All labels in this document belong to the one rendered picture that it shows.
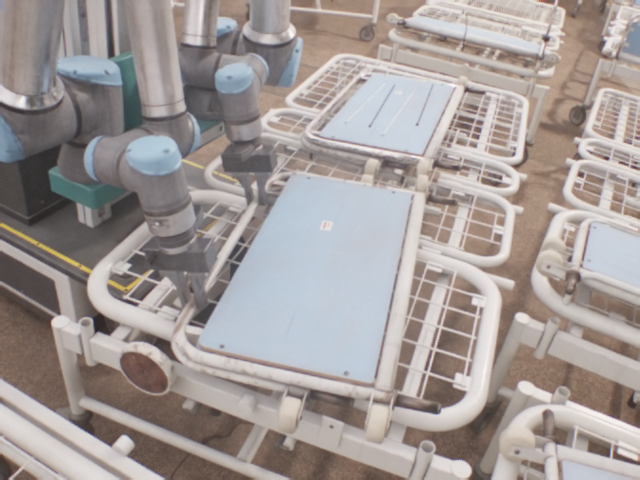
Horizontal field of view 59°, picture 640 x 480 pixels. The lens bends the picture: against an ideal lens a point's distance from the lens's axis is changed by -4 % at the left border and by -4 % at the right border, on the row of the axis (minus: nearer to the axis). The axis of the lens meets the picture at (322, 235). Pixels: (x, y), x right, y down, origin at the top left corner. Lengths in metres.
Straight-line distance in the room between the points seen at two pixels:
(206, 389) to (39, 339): 0.89
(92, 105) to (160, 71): 0.29
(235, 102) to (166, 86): 0.26
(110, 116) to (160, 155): 0.44
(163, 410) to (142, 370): 0.55
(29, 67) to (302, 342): 0.74
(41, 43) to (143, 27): 0.20
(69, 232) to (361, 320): 0.98
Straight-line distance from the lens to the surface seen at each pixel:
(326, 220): 1.47
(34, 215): 1.89
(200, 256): 1.13
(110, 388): 1.81
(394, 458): 1.15
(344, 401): 1.09
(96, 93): 1.43
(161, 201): 1.07
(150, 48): 1.18
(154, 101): 1.20
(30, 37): 1.23
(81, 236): 1.82
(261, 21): 1.69
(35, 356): 1.94
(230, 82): 1.39
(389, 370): 1.10
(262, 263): 1.32
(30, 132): 1.35
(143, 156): 1.05
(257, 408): 1.18
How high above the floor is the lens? 1.36
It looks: 35 degrees down
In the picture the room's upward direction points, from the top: 8 degrees clockwise
